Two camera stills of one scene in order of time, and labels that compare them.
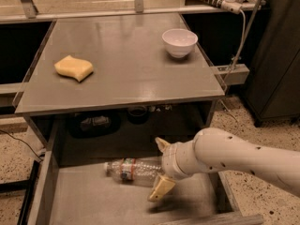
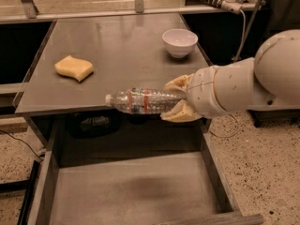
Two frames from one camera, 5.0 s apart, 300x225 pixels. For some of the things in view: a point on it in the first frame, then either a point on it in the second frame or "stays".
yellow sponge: [75, 67] stays
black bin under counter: [94, 123] stays
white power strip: [228, 3] stays
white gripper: [170, 163] -> [202, 91]
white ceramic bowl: [179, 42] stays
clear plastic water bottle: [142, 171] -> [145, 100]
